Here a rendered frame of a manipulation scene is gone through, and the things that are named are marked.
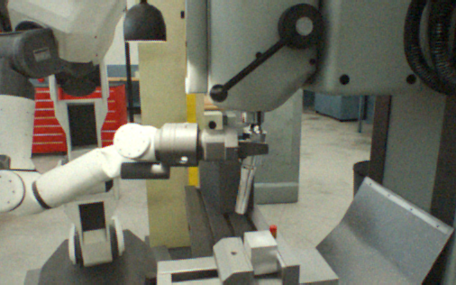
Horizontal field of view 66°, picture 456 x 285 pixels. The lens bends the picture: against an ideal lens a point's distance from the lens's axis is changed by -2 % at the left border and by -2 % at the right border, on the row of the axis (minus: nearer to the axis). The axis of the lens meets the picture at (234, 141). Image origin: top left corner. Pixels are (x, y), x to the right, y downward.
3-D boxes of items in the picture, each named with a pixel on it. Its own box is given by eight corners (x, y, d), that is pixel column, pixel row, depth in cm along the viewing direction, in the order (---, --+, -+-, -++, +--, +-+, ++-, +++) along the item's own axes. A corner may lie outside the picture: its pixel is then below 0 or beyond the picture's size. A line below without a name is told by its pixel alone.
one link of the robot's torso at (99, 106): (64, 191, 127) (50, 59, 120) (115, 185, 133) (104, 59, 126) (61, 204, 113) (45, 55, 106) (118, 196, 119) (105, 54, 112)
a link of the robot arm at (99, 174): (151, 128, 78) (96, 156, 77) (142, 120, 70) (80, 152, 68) (165, 154, 78) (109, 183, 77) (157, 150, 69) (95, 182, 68)
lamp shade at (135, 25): (119, 41, 62) (116, 4, 60) (158, 42, 66) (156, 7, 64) (131, 40, 56) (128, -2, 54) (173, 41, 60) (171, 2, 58)
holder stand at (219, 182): (219, 215, 111) (218, 152, 106) (199, 190, 131) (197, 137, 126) (254, 208, 115) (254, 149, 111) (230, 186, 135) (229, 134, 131)
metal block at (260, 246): (250, 275, 68) (250, 247, 66) (243, 258, 73) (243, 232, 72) (276, 272, 69) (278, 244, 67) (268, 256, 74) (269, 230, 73)
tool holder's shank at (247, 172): (239, 160, 74) (230, 208, 77) (247, 165, 71) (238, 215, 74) (250, 160, 76) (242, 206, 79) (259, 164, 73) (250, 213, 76)
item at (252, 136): (239, 126, 72) (234, 154, 74) (252, 133, 69) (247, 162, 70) (258, 127, 75) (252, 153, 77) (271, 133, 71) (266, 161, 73)
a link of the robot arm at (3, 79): (-36, 96, 69) (-29, 31, 71) (2, 105, 78) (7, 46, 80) (10, 94, 67) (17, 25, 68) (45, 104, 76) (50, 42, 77)
